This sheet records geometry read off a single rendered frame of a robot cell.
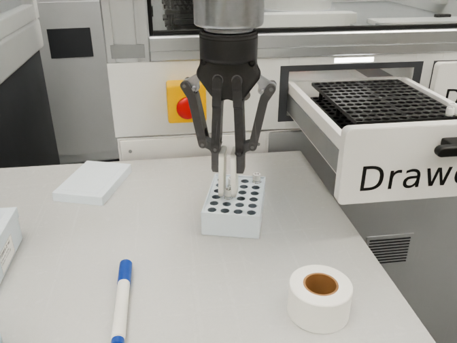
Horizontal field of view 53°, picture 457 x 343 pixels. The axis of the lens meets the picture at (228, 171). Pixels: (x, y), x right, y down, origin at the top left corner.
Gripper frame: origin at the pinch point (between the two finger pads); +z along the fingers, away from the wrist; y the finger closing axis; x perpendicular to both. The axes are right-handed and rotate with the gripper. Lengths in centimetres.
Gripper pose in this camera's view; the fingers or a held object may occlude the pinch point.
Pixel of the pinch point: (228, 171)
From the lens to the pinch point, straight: 66.9
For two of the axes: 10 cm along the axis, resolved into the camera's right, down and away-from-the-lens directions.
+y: -9.9, -0.6, 1.2
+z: 0.0, 9.0, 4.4
